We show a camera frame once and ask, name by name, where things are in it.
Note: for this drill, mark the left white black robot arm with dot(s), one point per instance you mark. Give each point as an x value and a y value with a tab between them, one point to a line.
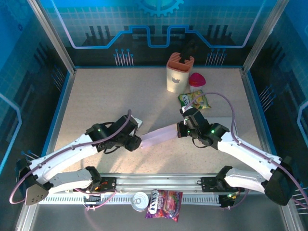
62	156

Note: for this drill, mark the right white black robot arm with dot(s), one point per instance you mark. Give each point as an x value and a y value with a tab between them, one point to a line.
245	154

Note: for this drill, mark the black electronics box with LEDs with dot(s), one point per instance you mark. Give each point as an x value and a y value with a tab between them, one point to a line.
227	201

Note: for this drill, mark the yellow Foxs candy bag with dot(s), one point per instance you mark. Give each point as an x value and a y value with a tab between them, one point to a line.
195	99

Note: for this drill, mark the pink lid plastic container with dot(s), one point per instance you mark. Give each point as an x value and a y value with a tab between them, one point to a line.
196	79

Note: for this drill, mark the cream knife block orange top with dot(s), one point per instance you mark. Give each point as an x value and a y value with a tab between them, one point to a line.
176	79

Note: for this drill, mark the silver tin can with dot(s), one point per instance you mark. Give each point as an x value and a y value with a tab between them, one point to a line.
139	201

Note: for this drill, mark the purple Foxs berries candy bag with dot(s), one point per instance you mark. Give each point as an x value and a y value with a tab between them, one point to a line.
163	204

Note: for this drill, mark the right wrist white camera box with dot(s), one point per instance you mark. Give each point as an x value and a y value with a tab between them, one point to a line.
190	111

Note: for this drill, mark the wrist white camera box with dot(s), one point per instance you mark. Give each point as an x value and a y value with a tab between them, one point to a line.
137	121
190	111

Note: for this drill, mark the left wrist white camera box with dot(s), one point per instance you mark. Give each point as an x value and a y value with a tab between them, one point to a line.
137	121

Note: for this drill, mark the aluminium frame rail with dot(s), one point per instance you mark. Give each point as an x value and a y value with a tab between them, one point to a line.
156	180

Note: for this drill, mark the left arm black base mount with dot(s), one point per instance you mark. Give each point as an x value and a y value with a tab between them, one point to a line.
108	184

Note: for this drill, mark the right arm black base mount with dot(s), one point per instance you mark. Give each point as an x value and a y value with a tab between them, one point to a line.
209	184

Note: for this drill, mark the aluminium frame post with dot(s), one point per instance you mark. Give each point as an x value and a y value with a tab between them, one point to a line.
262	36
53	38

